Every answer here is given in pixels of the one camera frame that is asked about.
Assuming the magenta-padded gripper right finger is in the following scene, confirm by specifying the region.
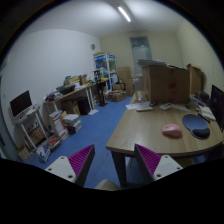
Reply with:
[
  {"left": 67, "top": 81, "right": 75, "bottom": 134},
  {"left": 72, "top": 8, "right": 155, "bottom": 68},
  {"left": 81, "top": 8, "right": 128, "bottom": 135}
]
[{"left": 133, "top": 143, "right": 184, "bottom": 186}]

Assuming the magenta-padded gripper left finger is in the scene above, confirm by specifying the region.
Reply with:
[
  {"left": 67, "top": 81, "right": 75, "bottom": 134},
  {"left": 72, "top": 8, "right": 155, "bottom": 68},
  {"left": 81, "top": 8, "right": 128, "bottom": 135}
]
[{"left": 44, "top": 143, "right": 96, "bottom": 188}]

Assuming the pink computer mouse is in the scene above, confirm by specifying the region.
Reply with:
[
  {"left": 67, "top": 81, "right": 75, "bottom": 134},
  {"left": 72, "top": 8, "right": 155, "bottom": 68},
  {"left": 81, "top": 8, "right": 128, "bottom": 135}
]
[{"left": 161, "top": 123, "right": 184, "bottom": 138}]

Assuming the blue mouse pad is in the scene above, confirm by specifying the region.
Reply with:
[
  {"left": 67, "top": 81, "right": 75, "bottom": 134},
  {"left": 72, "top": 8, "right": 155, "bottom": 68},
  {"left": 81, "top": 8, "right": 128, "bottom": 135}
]
[{"left": 181, "top": 113, "right": 211, "bottom": 140}]

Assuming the stack of books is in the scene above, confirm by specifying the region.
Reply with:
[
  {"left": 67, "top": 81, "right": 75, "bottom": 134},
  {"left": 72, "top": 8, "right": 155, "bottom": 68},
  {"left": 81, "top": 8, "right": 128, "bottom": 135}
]
[{"left": 48, "top": 109, "right": 83, "bottom": 139}]

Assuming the white paper sheet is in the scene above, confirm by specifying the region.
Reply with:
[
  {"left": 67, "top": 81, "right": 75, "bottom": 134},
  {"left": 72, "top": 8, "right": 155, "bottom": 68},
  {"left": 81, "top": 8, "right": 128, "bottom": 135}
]
[
  {"left": 171, "top": 103, "right": 191, "bottom": 113},
  {"left": 125, "top": 101, "right": 151, "bottom": 111}
]

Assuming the black marker pen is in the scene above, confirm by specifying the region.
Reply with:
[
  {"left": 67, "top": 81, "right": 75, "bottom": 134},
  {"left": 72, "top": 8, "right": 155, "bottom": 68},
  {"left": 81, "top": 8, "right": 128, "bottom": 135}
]
[{"left": 197, "top": 112, "right": 211, "bottom": 124}]

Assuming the small white desk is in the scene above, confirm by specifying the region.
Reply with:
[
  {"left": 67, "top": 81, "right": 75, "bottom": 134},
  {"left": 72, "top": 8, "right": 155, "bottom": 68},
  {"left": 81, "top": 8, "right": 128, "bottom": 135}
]
[{"left": 13, "top": 104, "right": 49, "bottom": 151}]

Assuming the white open book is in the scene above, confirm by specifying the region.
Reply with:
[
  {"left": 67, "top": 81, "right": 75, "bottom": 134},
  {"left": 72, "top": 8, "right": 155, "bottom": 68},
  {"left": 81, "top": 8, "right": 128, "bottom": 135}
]
[{"left": 197, "top": 105, "right": 217, "bottom": 122}]

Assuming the clear plastic jar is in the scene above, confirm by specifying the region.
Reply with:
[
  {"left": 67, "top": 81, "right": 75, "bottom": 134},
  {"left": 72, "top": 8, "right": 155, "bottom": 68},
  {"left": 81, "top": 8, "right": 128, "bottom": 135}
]
[{"left": 134, "top": 90, "right": 148, "bottom": 104}]

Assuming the long wooden cluttered desk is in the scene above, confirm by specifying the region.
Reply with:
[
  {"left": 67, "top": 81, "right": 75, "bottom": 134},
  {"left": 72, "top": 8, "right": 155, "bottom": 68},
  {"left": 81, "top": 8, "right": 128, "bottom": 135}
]
[{"left": 43, "top": 78, "right": 109, "bottom": 116}]

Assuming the white-framed computer monitor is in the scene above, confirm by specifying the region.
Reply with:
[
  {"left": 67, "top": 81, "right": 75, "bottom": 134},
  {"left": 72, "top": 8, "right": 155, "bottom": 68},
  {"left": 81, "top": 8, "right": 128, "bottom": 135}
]
[{"left": 9, "top": 89, "right": 34, "bottom": 118}]

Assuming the dark bag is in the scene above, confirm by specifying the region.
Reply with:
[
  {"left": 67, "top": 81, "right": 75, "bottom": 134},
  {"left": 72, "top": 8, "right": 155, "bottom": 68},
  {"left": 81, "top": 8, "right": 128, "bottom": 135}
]
[{"left": 196, "top": 90, "right": 210, "bottom": 103}]

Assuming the black computer monitor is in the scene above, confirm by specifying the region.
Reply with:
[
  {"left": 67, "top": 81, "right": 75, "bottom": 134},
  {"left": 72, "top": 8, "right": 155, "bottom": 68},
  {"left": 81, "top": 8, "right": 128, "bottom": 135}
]
[{"left": 209, "top": 84, "right": 224, "bottom": 132}]

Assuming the large brown cardboard box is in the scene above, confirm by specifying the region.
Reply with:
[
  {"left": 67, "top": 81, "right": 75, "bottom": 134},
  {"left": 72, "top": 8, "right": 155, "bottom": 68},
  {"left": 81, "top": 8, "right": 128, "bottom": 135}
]
[{"left": 141, "top": 63, "right": 191, "bottom": 105}]

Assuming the low cardboard floor box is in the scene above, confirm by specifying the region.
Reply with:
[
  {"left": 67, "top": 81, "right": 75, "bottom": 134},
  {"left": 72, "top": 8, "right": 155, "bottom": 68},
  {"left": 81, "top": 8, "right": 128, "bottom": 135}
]
[{"left": 108, "top": 89, "right": 128, "bottom": 103}]

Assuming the tall narrow cardboard box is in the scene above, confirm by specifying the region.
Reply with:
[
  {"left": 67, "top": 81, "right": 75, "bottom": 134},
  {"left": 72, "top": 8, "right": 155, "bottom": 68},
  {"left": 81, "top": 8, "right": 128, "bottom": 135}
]
[{"left": 186, "top": 63, "right": 205, "bottom": 96}]

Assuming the blue and white shelf unit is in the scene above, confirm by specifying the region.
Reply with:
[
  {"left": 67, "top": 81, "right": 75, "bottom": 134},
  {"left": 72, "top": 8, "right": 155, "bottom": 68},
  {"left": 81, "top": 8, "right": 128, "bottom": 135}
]
[{"left": 93, "top": 52, "right": 119, "bottom": 91}]

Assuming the window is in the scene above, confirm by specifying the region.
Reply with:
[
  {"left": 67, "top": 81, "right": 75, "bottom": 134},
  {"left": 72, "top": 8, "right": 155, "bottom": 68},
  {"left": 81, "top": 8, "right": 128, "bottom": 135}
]
[{"left": 129, "top": 35, "right": 153, "bottom": 75}]

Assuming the ceiling light tube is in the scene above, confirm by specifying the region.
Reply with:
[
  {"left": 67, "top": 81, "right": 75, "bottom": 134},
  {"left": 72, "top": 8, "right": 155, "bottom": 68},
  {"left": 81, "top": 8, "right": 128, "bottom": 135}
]
[{"left": 117, "top": 5, "right": 132, "bottom": 23}]

